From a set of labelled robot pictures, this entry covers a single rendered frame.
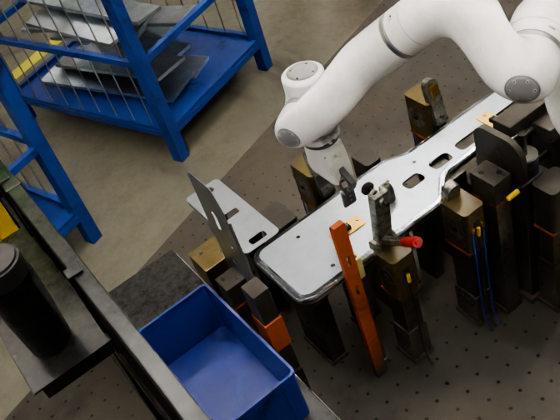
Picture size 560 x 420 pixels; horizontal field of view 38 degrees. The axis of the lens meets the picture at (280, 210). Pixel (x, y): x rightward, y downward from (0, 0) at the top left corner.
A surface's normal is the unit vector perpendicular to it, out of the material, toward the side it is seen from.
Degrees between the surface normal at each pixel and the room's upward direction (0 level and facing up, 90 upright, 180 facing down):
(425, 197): 0
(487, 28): 49
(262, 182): 0
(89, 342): 0
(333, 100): 66
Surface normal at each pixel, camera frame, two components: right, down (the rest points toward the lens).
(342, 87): 0.14, 0.24
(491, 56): -0.80, 0.11
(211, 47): -0.26, -0.70
